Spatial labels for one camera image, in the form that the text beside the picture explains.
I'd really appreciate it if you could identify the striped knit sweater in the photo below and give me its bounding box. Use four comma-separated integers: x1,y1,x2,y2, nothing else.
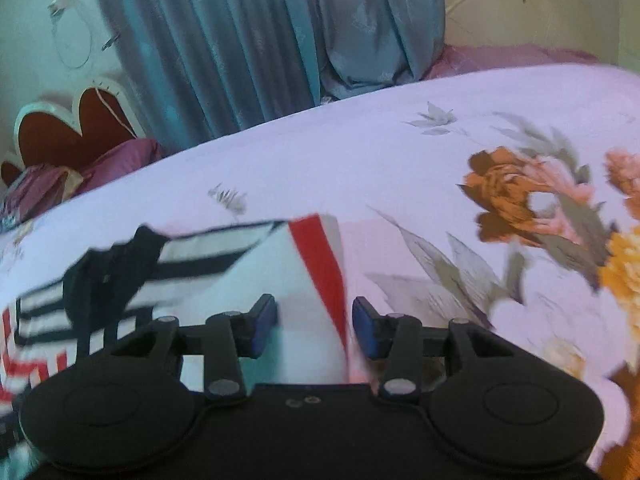
0,212,352,480

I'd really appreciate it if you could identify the floral pink bed sheet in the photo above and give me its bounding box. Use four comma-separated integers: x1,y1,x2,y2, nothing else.
1,65,639,479

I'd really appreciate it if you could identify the maroon pillow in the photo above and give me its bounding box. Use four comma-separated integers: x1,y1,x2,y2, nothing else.
1,139,165,233

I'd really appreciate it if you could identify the red heart-shaped headboard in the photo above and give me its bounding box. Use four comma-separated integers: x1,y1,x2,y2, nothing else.
1,76,145,186

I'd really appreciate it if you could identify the pink blanket on far bed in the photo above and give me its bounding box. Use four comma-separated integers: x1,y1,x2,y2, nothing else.
423,44,600,80

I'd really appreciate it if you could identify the blue patterned curtain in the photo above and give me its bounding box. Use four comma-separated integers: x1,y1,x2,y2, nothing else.
98,0,446,151

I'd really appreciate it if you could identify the cream round headboard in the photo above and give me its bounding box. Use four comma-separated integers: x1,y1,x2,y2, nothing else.
445,0,620,64

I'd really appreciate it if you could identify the white hanging power cable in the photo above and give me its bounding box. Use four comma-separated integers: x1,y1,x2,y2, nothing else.
46,0,124,97

